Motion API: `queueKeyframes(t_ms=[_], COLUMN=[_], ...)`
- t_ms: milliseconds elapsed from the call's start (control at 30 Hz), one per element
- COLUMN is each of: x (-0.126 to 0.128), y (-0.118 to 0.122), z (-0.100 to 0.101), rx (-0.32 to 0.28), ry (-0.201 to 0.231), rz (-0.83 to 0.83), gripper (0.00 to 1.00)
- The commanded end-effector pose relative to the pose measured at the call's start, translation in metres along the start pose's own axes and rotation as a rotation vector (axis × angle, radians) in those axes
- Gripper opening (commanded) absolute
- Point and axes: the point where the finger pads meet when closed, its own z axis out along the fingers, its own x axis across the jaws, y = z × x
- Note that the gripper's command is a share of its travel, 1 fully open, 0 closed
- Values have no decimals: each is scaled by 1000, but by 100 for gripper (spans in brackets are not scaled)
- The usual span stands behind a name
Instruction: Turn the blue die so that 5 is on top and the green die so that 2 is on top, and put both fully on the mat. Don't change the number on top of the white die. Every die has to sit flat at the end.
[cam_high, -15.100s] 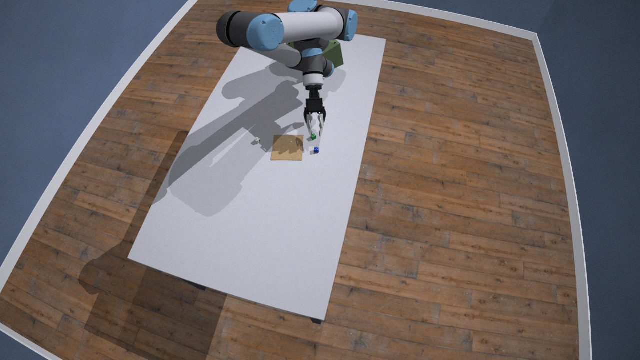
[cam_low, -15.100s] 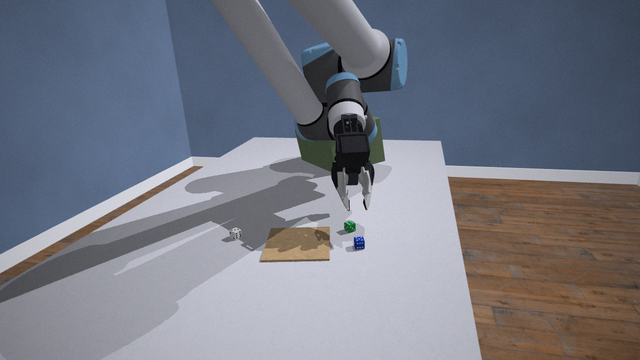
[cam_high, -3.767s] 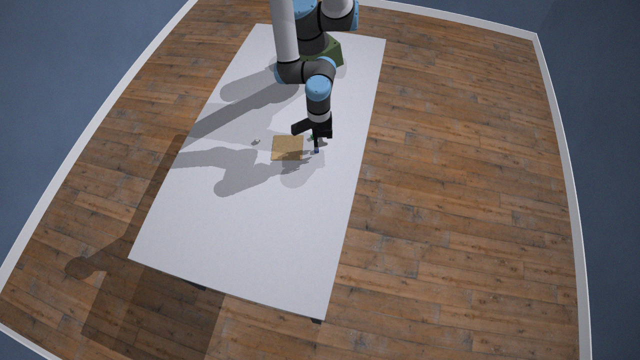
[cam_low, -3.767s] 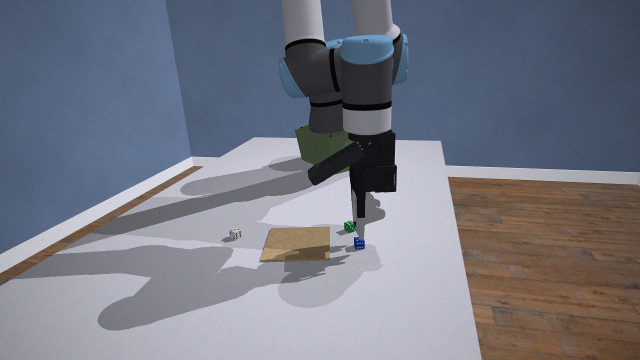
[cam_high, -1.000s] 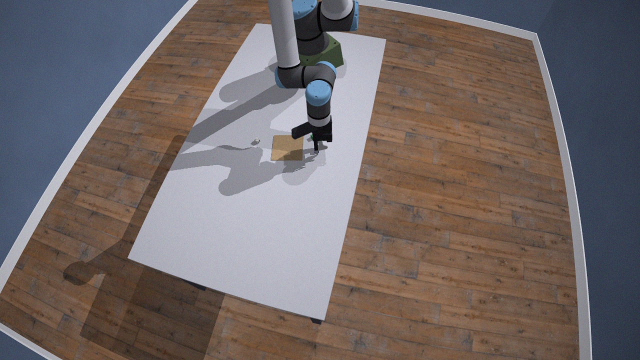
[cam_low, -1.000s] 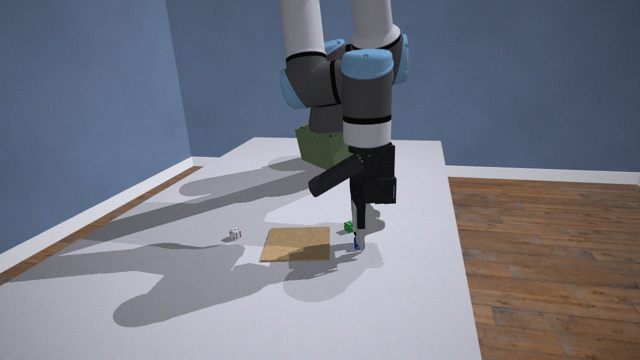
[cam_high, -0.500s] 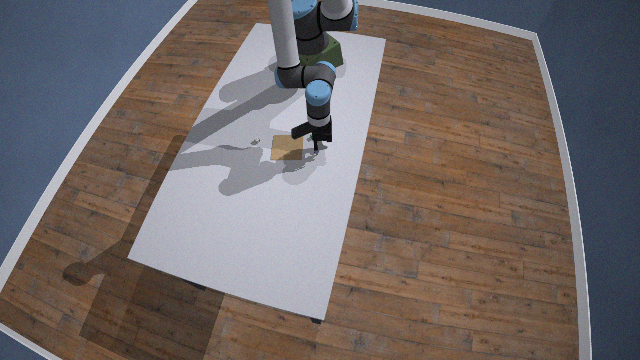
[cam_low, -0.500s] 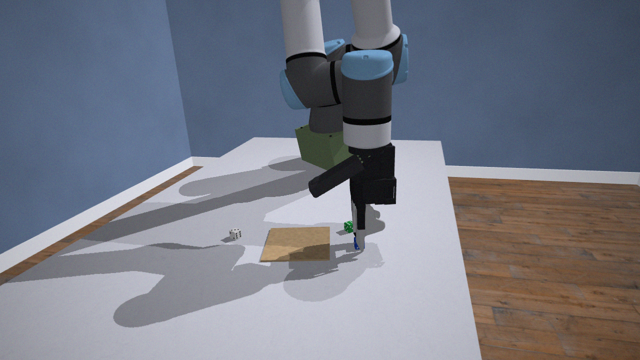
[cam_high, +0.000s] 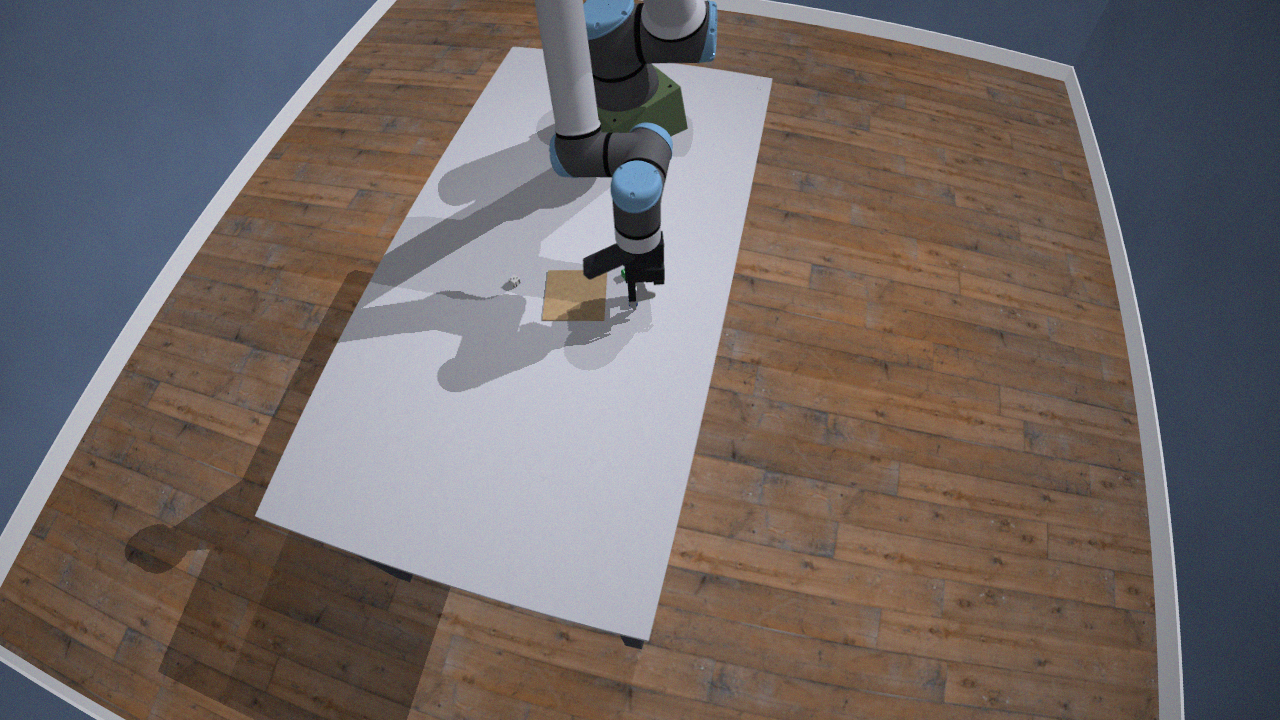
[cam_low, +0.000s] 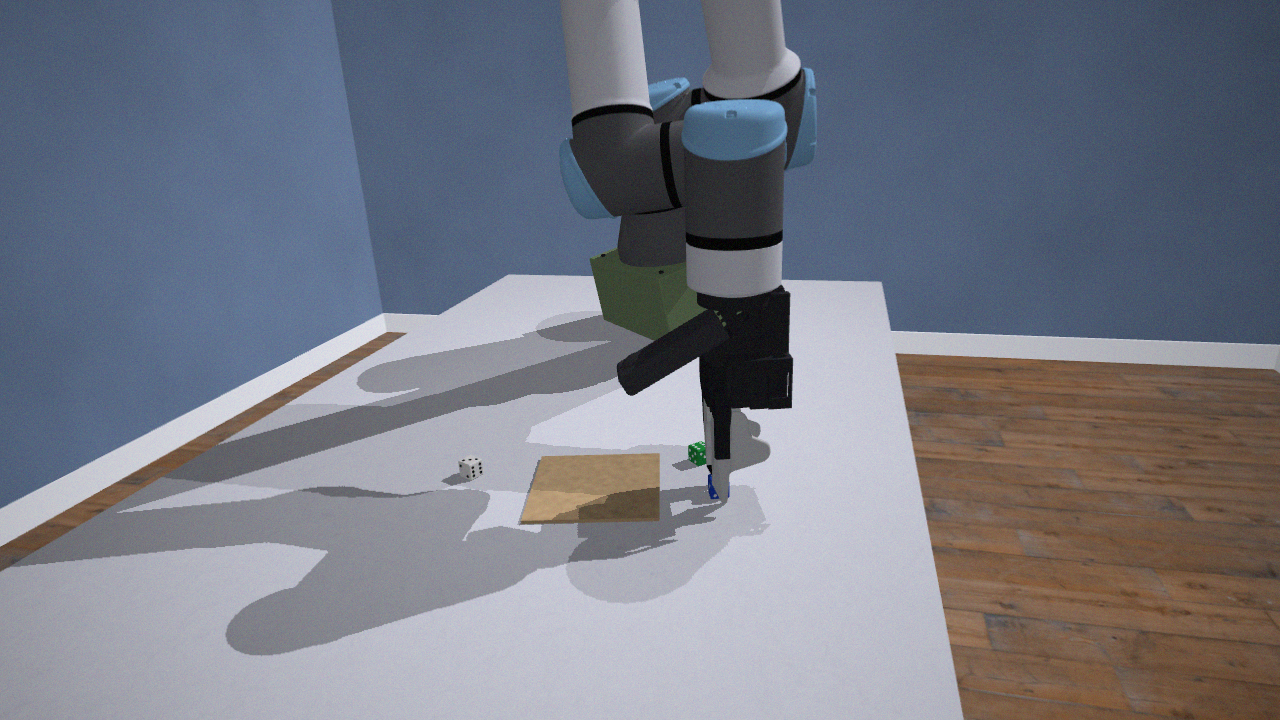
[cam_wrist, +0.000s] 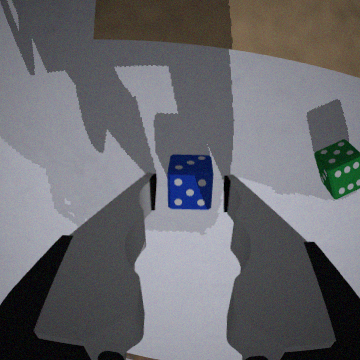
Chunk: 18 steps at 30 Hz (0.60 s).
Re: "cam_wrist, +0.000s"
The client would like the tan mat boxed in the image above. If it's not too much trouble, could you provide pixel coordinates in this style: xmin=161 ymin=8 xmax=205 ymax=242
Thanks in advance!
xmin=94 ymin=0 xmax=360 ymax=78

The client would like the blue die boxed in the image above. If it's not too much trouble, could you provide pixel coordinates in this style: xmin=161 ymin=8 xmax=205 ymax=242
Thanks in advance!
xmin=167 ymin=154 xmax=213 ymax=210

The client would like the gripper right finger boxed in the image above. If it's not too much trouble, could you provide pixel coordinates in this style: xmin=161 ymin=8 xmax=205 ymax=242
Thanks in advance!
xmin=224 ymin=174 xmax=360 ymax=360

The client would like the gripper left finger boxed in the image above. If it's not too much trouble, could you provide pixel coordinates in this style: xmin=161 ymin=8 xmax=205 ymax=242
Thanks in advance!
xmin=0 ymin=172 xmax=157 ymax=360

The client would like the green die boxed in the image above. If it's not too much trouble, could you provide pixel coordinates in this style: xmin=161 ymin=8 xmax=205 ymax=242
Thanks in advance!
xmin=314 ymin=139 xmax=360 ymax=199

